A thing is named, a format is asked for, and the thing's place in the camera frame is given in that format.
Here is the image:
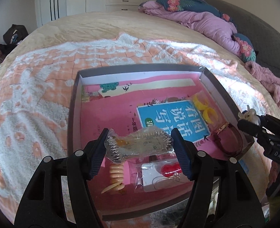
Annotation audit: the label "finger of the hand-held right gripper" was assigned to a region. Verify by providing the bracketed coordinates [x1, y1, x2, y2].
[237, 119, 262, 139]
[255, 114, 280, 129]

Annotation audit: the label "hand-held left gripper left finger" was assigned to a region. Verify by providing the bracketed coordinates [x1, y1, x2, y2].
[13, 128, 111, 228]

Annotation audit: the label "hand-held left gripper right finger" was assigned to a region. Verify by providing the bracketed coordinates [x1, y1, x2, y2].
[170, 128, 266, 228]

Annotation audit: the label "pearl flower hair clip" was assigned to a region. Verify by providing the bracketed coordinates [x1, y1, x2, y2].
[240, 106, 260, 124]

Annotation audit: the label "red cherry earrings packet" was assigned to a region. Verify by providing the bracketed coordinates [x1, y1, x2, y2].
[134, 161, 190, 193]

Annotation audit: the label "orange spiral hair tie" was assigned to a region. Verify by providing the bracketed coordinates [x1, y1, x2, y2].
[101, 164, 125, 194]

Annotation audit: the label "brown strap wristwatch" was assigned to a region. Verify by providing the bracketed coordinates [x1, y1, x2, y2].
[212, 121, 255, 158]

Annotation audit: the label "yellow rings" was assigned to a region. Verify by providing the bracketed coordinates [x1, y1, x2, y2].
[190, 93, 220, 125]

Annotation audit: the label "grey shallow cardboard box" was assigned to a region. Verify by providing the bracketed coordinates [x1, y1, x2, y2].
[66, 63, 249, 221]

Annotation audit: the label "person's right hand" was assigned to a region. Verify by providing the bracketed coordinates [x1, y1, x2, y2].
[268, 164, 280, 188]

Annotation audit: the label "pink plush blanket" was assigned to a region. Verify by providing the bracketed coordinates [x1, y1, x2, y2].
[244, 60, 280, 111]

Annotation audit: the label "pink book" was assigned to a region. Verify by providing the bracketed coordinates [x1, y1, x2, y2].
[79, 76, 226, 195]

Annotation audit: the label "dark floral pillow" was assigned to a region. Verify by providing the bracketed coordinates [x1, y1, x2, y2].
[232, 33, 256, 63]
[156, 0, 230, 21]

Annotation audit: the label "grey headboard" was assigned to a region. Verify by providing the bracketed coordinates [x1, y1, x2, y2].
[197, 0, 280, 88]

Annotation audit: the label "purple quilt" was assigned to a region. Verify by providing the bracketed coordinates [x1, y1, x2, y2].
[138, 0, 239, 57]

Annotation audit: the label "beige bedspread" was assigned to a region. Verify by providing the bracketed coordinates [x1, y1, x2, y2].
[0, 11, 280, 129]

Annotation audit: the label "dark clothes pile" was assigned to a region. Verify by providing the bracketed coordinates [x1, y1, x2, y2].
[0, 42, 10, 63]

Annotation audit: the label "black bag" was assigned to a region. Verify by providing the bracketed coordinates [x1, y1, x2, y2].
[3, 24, 29, 45]

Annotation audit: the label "white door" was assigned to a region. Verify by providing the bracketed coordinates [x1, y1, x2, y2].
[34, 0, 68, 28]

